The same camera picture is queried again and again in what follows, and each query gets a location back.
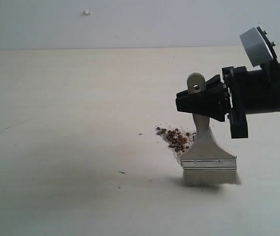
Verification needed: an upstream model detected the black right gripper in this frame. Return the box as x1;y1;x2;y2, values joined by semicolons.
175;61;280;139

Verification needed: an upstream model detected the wide wooden paint brush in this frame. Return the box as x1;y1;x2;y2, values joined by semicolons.
181;72;241;186

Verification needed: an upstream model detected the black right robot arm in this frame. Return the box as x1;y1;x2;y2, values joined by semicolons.
176;62;280;139

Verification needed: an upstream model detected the pile of rice and pellets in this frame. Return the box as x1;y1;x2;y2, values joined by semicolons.
155;125;196;165

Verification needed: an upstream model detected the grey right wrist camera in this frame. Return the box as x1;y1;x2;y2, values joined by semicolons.
240;27;277;67

